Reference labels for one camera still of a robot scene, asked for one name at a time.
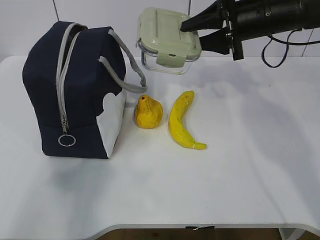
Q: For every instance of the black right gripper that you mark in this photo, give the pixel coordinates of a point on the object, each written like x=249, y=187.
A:
x=243, y=20

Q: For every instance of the green lidded glass container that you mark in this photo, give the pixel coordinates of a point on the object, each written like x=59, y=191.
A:
x=164, y=47

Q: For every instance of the yellow banana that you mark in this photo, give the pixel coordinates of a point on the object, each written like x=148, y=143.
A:
x=176, y=127

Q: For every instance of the yellow pear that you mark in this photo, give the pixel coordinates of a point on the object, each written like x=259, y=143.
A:
x=148, y=112

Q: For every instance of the navy blue lunch bag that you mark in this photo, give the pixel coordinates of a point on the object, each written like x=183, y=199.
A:
x=77, y=79

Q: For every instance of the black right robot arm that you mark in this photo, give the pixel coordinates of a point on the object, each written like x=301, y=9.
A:
x=311, y=15

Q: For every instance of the black tape on table edge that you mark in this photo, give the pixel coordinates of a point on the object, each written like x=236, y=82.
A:
x=196, y=228

